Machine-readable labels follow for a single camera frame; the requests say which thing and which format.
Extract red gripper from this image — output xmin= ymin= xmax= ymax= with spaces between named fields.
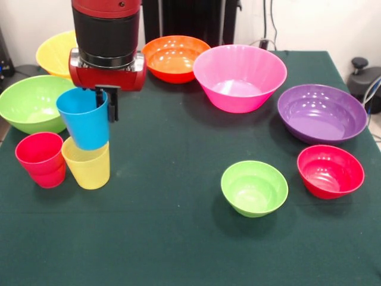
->
xmin=68 ymin=48 xmax=148 ymax=123

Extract blue cup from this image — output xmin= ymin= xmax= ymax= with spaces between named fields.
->
xmin=56 ymin=88 xmax=110 ymax=151

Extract yellow cup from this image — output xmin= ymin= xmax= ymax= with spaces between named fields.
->
xmin=61 ymin=136 xmax=111 ymax=190

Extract large green bowl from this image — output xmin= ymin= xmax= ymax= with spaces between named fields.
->
xmin=0 ymin=74 xmax=76 ymax=135

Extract large yellow bowl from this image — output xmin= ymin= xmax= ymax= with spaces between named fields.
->
xmin=36 ymin=30 xmax=79 ymax=80

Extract orange bowl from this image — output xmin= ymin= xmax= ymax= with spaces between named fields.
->
xmin=141 ymin=35 xmax=211 ymax=84

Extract black equipment box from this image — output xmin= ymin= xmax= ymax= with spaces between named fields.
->
xmin=0 ymin=28 xmax=15 ymax=87

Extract large pink bowl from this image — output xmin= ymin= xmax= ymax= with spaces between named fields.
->
xmin=192 ymin=44 xmax=288 ymax=114

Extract dark green tablecloth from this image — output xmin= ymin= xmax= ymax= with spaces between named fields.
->
xmin=0 ymin=49 xmax=381 ymax=286

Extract small green bowl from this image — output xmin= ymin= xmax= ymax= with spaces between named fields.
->
xmin=220 ymin=160 xmax=289 ymax=218

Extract purple bowl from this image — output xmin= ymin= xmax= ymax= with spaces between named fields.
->
xmin=277 ymin=83 xmax=368 ymax=146

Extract small red bowl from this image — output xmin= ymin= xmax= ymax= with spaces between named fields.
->
xmin=296 ymin=144 xmax=366 ymax=200

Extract white and blue cables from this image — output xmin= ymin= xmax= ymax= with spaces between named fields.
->
xmin=362 ymin=76 xmax=381 ymax=120

